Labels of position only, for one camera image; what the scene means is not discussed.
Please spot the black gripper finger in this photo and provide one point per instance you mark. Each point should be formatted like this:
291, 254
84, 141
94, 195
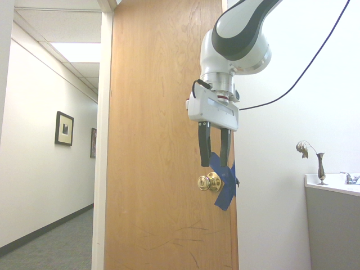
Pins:
225, 149
204, 146

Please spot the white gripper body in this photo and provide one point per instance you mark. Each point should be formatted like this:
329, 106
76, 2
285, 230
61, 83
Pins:
213, 111

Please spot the wooden door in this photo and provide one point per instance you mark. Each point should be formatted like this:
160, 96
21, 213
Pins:
157, 146

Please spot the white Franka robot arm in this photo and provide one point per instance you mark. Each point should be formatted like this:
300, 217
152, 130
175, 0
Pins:
239, 36

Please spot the brass door knob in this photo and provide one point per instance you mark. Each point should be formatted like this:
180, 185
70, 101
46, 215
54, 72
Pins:
209, 182

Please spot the blue painter tape cross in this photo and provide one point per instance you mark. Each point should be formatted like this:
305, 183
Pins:
226, 182

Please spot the dried wilted flower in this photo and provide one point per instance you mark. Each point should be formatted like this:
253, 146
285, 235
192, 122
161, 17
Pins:
303, 149

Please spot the metal bud vase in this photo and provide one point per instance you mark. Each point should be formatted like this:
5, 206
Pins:
321, 170

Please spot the narrow dark framed picture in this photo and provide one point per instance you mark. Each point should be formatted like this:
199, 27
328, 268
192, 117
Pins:
93, 142

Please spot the chrome sink faucet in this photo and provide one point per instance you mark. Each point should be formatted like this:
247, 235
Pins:
350, 178

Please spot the grey vanity cabinet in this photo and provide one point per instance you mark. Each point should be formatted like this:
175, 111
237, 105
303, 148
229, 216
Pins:
333, 222

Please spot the large black framed picture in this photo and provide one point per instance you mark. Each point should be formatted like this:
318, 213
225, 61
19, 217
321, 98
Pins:
64, 128

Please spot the fluorescent ceiling light panel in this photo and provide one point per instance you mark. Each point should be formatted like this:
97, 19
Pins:
77, 52

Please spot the white door frame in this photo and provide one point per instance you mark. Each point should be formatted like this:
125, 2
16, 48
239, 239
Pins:
101, 135

